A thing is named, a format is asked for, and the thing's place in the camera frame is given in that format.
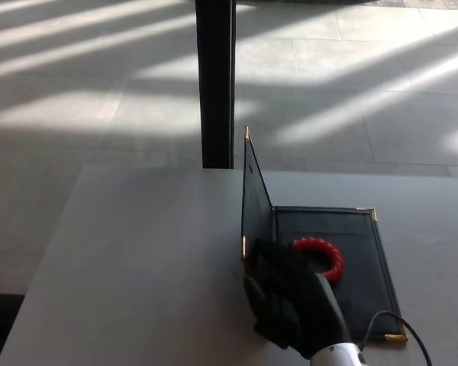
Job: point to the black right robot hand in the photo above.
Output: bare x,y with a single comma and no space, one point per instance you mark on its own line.
294,305

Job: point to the black USC diary gold corners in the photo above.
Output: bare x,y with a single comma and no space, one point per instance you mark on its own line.
360,251

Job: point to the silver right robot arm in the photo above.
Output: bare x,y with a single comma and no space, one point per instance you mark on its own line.
337,356

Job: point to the black vertical pillar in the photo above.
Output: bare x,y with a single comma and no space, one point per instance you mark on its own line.
215,84

